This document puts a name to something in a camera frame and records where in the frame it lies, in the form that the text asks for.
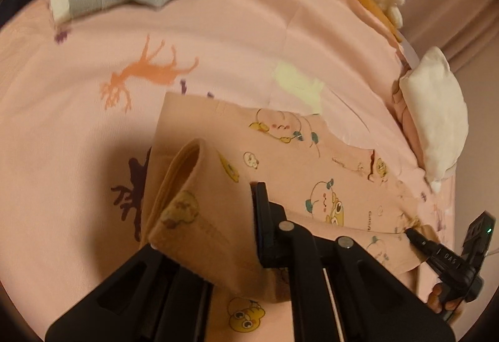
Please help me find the person's right hand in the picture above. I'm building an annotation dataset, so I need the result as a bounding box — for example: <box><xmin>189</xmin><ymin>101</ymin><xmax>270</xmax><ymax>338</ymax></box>
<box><xmin>427</xmin><ymin>282</ymin><xmax>464</xmax><ymax>313</ymax></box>

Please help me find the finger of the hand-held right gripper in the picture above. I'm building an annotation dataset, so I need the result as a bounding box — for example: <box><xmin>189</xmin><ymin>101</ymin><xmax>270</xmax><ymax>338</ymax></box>
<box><xmin>405</xmin><ymin>228</ymin><xmax>440</xmax><ymax>263</ymax></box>

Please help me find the pink printed blanket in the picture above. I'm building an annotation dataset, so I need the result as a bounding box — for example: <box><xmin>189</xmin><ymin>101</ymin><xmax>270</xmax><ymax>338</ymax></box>
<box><xmin>0</xmin><ymin>0</ymin><xmax>457</xmax><ymax>342</ymax></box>

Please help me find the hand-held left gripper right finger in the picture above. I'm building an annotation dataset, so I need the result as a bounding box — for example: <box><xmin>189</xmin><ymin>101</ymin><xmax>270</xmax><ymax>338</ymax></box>
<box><xmin>249</xmin><ymin>181</ymin><xmax>457</xmax><ymax>342</ymax></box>

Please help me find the white pillow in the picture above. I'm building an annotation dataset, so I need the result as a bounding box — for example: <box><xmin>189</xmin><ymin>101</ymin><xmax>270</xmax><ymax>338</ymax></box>
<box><xmin>398</xmin><ymin>46</ymin><xmax>468</xmax><ymax>192</ymax></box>

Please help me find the pink printed baby shirt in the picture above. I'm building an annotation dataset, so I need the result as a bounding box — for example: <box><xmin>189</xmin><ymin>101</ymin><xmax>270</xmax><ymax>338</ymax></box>
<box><xmin>139</xmin><ymin>90</ymin><xmax>441</xmax><ymax>342</ymax></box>

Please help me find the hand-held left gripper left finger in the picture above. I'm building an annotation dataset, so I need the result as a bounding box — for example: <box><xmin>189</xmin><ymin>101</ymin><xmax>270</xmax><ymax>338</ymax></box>
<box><xmin>45</xmin><ymin>244</ymin><xmax>213</xmax><ymax>342</ymax></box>

